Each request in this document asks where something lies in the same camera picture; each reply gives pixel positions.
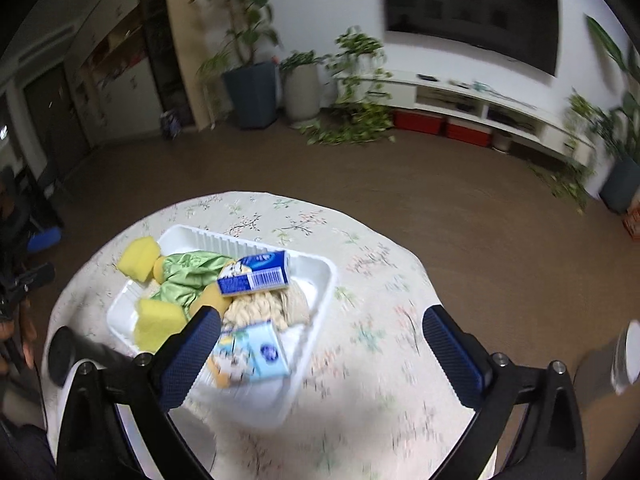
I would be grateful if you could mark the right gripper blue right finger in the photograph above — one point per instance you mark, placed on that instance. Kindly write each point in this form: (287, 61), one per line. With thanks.
(460, 355)

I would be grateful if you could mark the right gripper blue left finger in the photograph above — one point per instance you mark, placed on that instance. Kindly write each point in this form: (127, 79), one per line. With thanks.
(182, 356)

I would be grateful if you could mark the yellow square sponge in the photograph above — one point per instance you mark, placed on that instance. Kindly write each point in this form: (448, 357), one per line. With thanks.
(157, 321)

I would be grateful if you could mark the blue tissue pack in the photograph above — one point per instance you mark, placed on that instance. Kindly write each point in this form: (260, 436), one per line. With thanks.
(255, 273)
(249, 354)

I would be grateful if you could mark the tan peanut-shaped sponge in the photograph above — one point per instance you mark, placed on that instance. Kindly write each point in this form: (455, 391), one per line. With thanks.
(210, 297)

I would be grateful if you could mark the green satin cloth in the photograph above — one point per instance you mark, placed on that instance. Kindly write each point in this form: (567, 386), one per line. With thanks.
(186, 275)

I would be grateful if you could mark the round yellow sponge ball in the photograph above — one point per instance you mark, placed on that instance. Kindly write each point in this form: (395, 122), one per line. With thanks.
(158, 270)

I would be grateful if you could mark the small yellow sponge piece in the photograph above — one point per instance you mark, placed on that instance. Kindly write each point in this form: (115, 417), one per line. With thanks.
(139, 258)

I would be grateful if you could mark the cream chenille loop scrubber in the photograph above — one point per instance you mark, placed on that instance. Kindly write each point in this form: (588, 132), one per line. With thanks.
(257, 308)

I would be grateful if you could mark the white knitted cloth roll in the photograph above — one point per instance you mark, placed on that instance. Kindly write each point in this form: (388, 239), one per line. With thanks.
(294, 304)

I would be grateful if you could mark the person's left hand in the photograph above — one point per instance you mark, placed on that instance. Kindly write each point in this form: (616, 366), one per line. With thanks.
(28, 334)

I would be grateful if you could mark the translucent plastic storage box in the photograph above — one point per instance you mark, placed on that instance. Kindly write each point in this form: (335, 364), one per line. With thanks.
(93, 442)

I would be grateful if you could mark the black cylindrical speaker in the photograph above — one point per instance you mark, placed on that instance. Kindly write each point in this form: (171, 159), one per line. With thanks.
(67, 348)

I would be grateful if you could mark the white plastic tray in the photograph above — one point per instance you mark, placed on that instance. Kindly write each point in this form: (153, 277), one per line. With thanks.
(258, 405)

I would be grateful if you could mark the grey cylindrical trash bin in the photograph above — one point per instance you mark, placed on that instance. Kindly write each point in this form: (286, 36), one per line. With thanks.
(611, 369)

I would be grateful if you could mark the small red packet on floor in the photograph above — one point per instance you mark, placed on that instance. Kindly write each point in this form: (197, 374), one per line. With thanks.
(631, 222)

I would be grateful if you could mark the blue bag on floor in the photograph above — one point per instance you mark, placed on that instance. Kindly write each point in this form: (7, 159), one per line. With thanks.
(170, 124)

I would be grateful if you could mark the large leaf plant right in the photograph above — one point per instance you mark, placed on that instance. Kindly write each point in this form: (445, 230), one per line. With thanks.
(619, 127)

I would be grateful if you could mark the red storage box right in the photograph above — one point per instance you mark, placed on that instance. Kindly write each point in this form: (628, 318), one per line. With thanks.
(468, 132)

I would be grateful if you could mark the red storage box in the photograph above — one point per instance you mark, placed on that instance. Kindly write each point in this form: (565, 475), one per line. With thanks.
(421, 122)
(468, 132)

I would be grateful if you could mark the white cabinet shelving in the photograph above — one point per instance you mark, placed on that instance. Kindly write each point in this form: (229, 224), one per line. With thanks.
(104, 52)

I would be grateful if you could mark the red storage box left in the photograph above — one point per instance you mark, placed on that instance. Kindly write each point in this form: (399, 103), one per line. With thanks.
(421, 122)

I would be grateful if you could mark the trailing plant on console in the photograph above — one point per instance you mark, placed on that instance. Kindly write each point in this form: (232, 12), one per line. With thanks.
(587, 124)

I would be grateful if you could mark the trailing green plant centre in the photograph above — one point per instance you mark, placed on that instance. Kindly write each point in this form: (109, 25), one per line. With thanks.
(361, 112)

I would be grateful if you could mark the white tv console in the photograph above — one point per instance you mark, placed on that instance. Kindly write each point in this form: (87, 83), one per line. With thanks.
(526, 124)

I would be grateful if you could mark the plant in ribbed grey pot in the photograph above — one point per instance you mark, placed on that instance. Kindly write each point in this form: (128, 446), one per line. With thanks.
(301, 88)

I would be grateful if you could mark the tall plant dark pot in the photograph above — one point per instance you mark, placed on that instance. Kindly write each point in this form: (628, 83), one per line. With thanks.
(250, 84)

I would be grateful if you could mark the wall-mounted black television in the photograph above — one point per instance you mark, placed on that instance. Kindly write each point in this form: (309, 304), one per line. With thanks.
(526, 30)

